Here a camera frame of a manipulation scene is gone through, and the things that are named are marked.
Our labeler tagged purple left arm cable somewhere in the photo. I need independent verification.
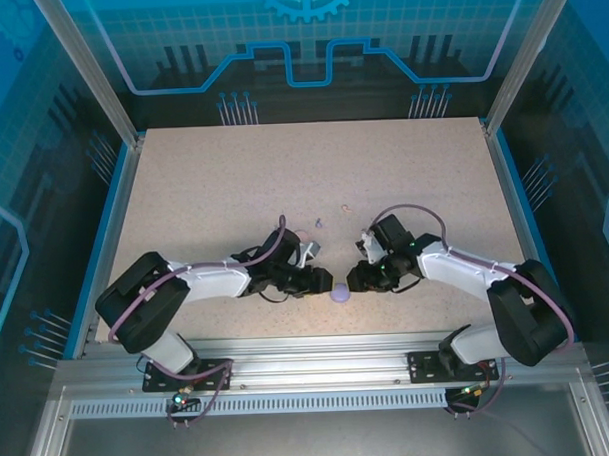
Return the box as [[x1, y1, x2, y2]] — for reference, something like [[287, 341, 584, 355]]
[[103, 214, 295, 432]]

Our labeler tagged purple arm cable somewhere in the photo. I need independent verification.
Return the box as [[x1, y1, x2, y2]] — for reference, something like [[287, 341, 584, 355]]
[[371, 197, 578, 422], [103, 214, 295, 432]]

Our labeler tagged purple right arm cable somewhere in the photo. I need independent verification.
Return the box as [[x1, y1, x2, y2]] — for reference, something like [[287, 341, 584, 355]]
[[371, 197, 578, 422]]

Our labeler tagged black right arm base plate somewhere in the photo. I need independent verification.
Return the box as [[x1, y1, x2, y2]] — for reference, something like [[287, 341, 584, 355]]
[[407, 348, 496, 384]]

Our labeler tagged slotted grey cable duct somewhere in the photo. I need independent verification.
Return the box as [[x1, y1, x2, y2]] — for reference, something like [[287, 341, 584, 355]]
[[68, 388, 455, 422]]

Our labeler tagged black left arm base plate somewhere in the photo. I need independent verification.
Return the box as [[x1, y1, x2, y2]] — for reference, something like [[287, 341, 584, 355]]
[[141, 358, 236, 394]]

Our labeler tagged cable connector with green light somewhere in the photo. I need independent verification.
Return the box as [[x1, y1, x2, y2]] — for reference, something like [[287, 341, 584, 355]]
[[454, 381, 495, 400], [167, 389, 201, 413]]

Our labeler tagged blue aluminium table side rail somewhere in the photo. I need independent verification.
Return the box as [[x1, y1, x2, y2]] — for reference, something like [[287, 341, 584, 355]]
[[55, 136, 153, 361], [482, 121, 563, 293]]

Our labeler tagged aluminium frame post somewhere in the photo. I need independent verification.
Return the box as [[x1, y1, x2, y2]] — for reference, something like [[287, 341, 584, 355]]
[[31, 0, 147, 153], [478, 0, 578, 138]]

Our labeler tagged aluminium lower frame bar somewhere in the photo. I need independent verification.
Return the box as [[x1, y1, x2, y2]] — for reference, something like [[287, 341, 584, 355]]
[[17, 385, 73, 456], [569, 376, 609, 456]]

